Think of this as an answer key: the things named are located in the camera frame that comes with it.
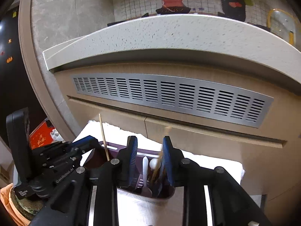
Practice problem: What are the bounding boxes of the light wooden chopstick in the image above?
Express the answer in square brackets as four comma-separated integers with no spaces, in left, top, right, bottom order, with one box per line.
[98,113,110,161]
[150,126,171,185]

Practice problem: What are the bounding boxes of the white ceramic spoon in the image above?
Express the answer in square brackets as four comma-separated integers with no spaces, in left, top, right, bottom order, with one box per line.
[142,156,148,188]

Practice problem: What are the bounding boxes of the white round-end utensil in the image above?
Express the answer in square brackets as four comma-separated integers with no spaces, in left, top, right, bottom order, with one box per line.
[149,158,161,171]

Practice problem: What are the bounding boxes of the orange sleeve forearm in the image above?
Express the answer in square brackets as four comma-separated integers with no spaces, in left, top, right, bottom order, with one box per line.
[1,183,31,226]

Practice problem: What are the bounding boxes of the purple plastic utensil holder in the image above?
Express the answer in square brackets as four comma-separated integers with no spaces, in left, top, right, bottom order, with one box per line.
[83,141,176,200]

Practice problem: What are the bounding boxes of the grey ventilation grille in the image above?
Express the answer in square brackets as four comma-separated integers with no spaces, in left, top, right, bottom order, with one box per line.
[71,73,274,128]

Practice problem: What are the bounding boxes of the white stone countertop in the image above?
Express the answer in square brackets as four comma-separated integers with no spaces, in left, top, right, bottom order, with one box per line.
[42,14,300,92]

